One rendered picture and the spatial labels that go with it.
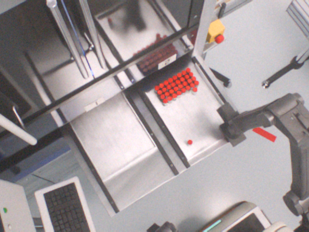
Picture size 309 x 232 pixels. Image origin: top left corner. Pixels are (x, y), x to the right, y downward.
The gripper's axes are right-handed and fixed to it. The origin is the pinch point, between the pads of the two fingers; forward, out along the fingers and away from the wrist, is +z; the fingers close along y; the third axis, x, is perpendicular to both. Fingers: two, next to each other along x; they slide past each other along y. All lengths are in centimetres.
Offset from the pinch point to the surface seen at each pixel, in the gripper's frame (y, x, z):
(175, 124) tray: 16.6, 15.3, 2.2
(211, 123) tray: 8.8, 2.1, 2.2
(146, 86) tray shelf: 38.1, 16.9, 2.5
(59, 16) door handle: 33, 39, -88
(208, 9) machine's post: 38, -9, -38
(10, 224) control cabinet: 14, 88, -19
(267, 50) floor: 42, -83, 90
